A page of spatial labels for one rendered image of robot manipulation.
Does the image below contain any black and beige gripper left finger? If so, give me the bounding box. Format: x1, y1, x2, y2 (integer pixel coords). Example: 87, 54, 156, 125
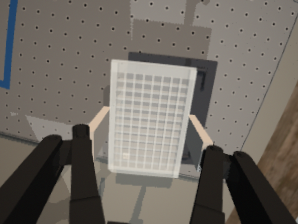
0, 106, 110, 224

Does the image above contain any white well plate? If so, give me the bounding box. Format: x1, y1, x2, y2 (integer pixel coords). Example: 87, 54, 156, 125
108, 59, 197, 178

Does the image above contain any black rectangular frame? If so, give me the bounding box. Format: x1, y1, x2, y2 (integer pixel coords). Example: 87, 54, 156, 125
128, 52, 218, 165

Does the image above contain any grey perforated base plate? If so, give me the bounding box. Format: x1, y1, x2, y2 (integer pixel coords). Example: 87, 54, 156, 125
0, 0, 298, 155

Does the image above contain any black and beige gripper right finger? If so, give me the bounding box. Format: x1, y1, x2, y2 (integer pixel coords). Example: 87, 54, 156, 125
185, 115, 297, 224

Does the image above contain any blue tape outline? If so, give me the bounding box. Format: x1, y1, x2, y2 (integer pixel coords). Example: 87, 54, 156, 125
0, 0, 18, 90

